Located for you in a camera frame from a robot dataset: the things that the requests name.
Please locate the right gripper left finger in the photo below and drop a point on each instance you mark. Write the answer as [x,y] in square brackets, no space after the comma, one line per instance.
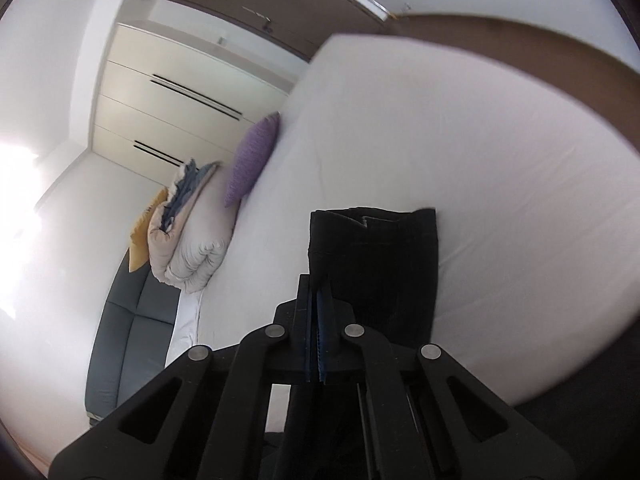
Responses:
[204,416]

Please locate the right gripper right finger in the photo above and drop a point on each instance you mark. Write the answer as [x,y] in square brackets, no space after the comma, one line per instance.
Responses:
[428,417]

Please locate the black denim pants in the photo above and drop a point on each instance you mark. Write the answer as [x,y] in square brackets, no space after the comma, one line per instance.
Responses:
[383,264]

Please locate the grey sofa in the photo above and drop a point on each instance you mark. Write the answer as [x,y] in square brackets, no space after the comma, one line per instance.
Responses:
[132,339]

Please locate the folded beige duvet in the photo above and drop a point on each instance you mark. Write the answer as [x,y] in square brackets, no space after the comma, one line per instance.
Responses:
[189,254]

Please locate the yellow cushion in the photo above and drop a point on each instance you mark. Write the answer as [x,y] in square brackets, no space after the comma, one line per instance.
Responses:
[138,249]

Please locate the blue patterned folded cloth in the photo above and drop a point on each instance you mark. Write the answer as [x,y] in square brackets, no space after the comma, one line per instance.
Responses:
[188,179]

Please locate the white bed mattress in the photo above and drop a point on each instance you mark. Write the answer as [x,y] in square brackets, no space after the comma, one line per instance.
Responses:
[537,203]

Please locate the purple pillow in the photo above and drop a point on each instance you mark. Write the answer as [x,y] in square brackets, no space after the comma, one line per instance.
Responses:
[251,157]

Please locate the cream wardrobe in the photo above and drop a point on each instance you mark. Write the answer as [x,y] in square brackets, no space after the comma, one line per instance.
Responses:
[166,98]

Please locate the brown door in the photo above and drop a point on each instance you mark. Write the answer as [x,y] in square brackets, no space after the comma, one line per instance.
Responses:
[298,26]

